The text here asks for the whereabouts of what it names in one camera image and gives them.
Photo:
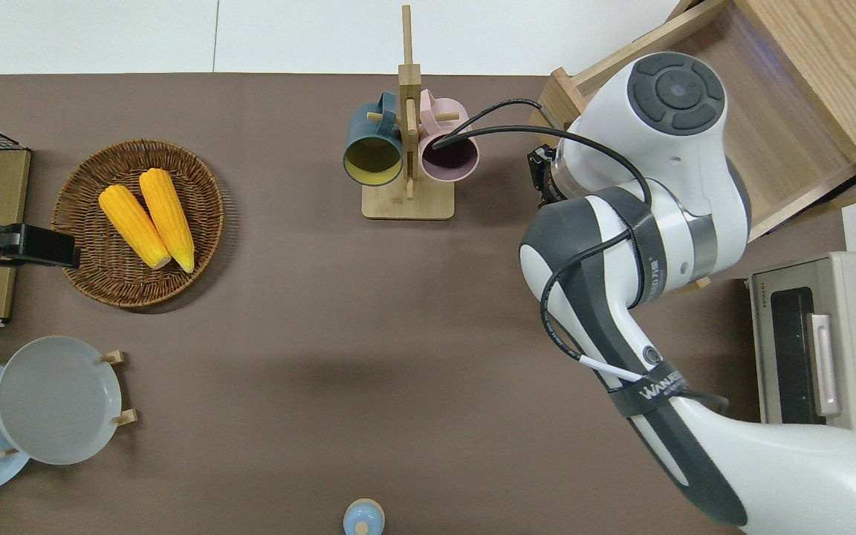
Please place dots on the brown table mat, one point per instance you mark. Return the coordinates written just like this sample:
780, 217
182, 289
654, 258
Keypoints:
324, 334

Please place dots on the pink mug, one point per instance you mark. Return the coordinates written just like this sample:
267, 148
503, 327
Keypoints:
449, 152

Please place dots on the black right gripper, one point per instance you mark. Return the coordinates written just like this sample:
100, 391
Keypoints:
557, 174

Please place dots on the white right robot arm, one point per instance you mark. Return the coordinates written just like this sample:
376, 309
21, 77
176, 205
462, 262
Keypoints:
770, 461

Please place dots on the wooden plate rack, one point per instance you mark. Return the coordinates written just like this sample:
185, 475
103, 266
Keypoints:
117, 357

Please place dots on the wooden mug rack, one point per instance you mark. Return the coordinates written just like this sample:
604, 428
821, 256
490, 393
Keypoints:
407, 200

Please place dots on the grey plate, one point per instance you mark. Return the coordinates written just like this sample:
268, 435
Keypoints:
56, 401

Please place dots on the dark blue mug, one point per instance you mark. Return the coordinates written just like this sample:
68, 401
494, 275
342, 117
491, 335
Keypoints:
373, 160

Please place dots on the yellow corn cob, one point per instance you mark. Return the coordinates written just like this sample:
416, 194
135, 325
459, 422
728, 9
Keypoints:
134, 227
168, 215

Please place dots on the round wicker basket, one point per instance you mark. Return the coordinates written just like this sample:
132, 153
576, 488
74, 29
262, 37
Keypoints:
123, 286

